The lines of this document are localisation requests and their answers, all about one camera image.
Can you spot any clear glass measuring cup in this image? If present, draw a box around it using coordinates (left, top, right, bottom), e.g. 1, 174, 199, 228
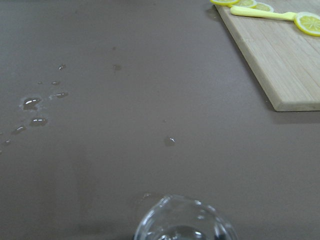
133, 194, 239, 240

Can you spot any lemon slice top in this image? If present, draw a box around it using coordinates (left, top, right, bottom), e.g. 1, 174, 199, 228
210, 0, 240, 7

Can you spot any bamboo cutting board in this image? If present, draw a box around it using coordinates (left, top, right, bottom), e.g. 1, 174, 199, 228
216, 6, 320, 112

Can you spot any yellow plastic knife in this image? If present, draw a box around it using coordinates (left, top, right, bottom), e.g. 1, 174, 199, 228
230, 6, 297, 21

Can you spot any lemon slice on knife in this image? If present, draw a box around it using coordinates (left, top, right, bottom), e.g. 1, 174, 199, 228
294, 12, 320, 37

